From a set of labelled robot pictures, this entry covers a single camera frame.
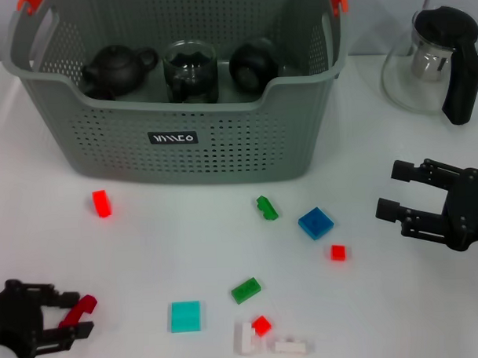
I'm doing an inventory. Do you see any white long brick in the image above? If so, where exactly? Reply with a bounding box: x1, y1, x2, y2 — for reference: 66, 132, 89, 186
273, 335, 312, 356

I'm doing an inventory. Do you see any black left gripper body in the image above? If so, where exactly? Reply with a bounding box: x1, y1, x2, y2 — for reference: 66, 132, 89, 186
0, 278, 46, 358

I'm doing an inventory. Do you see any glass teapot black handle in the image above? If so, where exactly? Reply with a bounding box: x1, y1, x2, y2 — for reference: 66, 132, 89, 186
378, 4, 478, 129

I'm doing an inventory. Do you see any grey perforated storage bin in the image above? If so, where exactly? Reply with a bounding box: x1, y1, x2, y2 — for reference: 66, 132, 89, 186
0, 0, 356, 194

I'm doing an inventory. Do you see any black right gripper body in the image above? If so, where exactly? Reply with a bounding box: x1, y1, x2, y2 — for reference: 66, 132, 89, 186
438, 166, 478, 252

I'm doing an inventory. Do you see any black clay teapot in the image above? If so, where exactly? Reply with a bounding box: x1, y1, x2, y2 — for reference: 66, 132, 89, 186
78, 42, 162, 102

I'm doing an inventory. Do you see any green stepped brick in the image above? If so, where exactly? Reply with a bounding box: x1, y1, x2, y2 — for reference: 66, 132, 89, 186
256, 194, 279, 221

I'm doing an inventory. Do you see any orange-red rectangular brick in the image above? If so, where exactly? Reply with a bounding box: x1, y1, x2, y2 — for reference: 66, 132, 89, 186
92, 188, 114, 220

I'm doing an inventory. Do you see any small red square brick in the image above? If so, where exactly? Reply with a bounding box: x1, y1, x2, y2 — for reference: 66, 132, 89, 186
251, 315, 273, 338
330, 243, 349, 263

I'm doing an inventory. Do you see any green rectangular brick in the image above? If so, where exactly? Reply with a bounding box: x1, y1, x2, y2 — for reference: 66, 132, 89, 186
230, 276, 263, 305

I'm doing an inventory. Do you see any dark red curved brick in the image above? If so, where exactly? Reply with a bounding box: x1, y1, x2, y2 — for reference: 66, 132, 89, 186
57, 294, 99, 328

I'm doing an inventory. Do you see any blue square plate brick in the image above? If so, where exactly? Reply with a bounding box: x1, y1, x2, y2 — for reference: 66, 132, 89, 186
297, 206, 336, 241

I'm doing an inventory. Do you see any teal square plate brick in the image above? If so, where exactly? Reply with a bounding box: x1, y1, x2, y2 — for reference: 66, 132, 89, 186
170, 301, 203, 334

